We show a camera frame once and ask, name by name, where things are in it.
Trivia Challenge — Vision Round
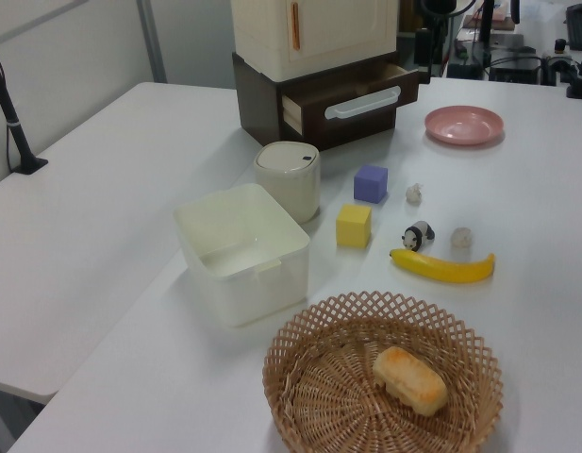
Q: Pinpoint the black rectangular box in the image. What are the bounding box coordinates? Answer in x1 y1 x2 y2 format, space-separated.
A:
413 27 435 79

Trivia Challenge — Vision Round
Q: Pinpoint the brown drawer with white handle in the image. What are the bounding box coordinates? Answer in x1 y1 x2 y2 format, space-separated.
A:
276 63 421 152

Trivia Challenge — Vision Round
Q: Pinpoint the cream open plastic container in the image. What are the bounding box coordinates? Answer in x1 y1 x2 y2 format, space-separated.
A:
172 182 312 329

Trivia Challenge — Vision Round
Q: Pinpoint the yellow foam cube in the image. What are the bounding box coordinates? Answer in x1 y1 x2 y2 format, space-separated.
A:
335 203 373 249

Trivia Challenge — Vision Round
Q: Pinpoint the beige mini trash can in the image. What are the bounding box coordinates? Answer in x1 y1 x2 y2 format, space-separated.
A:
253 140 322 225

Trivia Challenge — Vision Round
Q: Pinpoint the black camera stand pole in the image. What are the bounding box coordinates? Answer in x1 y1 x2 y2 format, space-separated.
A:
0 37 50 177

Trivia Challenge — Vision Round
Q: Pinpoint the black desk equipment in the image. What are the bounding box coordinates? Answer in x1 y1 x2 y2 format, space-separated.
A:
487 53 545 85

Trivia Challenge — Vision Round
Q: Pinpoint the yellow toy banana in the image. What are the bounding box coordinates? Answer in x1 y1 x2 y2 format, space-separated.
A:
389 247 497 285

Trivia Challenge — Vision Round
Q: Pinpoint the toy bread loaf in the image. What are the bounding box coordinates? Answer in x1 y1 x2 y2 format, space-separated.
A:
372 345 449 418

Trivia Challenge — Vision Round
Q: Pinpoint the purple foam cube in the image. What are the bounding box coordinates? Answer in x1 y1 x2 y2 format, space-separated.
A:
353 163 390 205

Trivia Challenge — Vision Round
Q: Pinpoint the small panda figurine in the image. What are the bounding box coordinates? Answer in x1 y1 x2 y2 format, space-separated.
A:
401 220 437 252

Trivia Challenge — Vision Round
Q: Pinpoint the cream storage box with handle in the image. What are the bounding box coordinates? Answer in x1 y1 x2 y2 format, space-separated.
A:
229 0 400 81

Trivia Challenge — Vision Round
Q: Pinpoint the dark brown wooden cabinet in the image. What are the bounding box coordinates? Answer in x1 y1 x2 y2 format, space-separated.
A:
231 50 401 148

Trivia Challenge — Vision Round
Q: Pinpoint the woven wicker basket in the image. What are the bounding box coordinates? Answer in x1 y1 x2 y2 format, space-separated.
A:
261 290 505 453

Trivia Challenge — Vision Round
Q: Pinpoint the pink plastic plate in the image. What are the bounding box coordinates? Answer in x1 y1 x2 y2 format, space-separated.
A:
423 105 506 146

